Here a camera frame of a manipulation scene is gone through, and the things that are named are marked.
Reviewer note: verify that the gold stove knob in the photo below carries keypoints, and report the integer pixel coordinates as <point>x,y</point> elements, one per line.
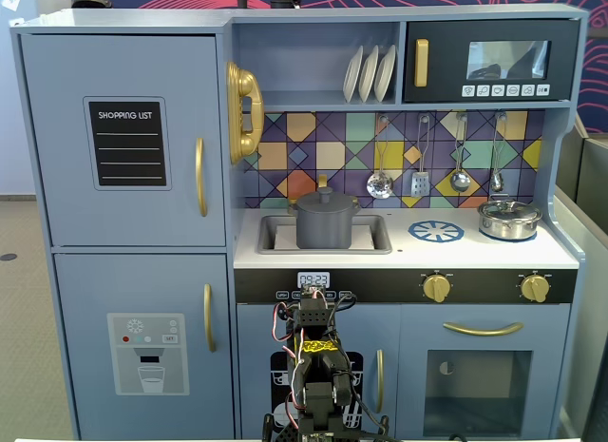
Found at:
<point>536,288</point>
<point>437,288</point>

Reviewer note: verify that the blue freezer door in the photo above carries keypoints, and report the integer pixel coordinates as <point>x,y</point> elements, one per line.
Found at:
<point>81,290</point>

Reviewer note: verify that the white toy plate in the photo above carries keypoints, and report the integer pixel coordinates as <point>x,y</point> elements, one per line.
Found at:
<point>368,75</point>
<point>352,76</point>
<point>385,73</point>

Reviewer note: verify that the black round device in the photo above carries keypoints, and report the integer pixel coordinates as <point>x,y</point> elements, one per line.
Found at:
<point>284,2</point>

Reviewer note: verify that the black microwave door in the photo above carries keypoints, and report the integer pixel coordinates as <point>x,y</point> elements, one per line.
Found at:
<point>446,62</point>

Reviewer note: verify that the blue wooden toy kitchen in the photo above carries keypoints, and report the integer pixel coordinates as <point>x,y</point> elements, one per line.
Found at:
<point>313,28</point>

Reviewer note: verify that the gold toy telephone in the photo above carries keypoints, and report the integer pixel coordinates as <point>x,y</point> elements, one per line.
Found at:
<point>243,81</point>

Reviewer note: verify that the blue fridge door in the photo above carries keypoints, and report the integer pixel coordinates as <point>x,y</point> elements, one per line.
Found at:
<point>57,214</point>

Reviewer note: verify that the gold faucet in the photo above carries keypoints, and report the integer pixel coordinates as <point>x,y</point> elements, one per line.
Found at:
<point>323,179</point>

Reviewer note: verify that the gray sink basin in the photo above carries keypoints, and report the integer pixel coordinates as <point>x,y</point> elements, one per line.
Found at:
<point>380,235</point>

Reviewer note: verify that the blue cabinet door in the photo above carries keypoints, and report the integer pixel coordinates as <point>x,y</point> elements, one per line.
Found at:
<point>370,328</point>

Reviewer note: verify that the small steel spoon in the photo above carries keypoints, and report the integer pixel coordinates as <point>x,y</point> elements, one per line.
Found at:
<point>497,181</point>

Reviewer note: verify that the gray pot lid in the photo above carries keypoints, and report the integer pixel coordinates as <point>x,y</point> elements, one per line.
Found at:
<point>325,203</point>

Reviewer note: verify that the steel ladle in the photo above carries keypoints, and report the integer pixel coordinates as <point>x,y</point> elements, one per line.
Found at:
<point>460,180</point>

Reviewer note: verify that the black floor disc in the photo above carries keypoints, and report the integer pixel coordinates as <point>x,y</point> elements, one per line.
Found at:
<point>7,257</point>

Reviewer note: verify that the blue oven door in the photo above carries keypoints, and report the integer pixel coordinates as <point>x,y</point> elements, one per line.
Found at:
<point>413,366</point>

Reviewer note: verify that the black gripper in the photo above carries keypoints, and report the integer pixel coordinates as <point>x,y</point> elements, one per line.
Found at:
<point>313,295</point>

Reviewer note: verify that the steel slotted skimmer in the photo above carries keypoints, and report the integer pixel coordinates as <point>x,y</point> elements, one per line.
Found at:
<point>380,185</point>

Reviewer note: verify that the stainless steel pot lid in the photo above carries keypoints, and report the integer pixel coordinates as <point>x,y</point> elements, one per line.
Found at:
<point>509,208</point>

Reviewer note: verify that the gray pot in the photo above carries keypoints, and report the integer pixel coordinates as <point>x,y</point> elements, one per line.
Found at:
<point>324,230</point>

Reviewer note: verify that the black shopping list board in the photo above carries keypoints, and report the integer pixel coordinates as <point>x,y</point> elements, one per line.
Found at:
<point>127,145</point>

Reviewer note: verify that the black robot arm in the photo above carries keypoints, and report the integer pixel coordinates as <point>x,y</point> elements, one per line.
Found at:
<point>318,366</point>

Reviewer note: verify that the steel perforated spatula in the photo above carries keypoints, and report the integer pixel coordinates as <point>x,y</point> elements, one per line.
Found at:
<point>420,184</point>

